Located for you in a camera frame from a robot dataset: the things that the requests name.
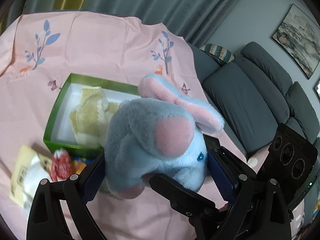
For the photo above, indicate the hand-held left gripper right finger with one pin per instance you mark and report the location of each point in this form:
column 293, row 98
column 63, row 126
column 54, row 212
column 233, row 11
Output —
column 222, row 177

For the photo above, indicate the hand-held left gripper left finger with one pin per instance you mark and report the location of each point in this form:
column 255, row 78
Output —
column 91, row 187

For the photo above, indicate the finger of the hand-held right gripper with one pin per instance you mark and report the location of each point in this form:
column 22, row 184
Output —
column 185, row 192
column 232, row 160

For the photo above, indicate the orange tissue pack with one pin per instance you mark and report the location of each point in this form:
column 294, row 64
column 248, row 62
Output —
column 80, row 166

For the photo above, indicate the red floral tissue pack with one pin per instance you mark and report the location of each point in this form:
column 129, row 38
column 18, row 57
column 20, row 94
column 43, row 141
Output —
column 60, row 165

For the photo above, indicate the green cardboard box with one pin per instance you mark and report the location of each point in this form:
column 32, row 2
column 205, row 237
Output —
column 51, row 130

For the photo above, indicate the yellow tissue pack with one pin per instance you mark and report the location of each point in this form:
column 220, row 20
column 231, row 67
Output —
column 22, row 170

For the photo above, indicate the blue plush bunny toy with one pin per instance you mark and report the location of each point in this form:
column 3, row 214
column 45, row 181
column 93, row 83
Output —
column 150, row 130

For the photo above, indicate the cream fleece towel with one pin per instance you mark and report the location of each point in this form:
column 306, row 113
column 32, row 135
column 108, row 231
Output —
column 87, row 115

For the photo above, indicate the grey sofa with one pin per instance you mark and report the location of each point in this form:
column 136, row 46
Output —
column 237, row 92

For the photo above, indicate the striped cushion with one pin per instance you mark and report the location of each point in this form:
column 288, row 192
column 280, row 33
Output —
column 220, row 53

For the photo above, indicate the framed landscape painting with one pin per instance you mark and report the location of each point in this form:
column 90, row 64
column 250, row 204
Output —
column 297, row 37

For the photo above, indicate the pink printed tablecloth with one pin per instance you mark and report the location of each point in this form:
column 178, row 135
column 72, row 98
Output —
column 100, row 50

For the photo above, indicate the dark picture frame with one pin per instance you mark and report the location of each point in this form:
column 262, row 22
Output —
column 317, row 87

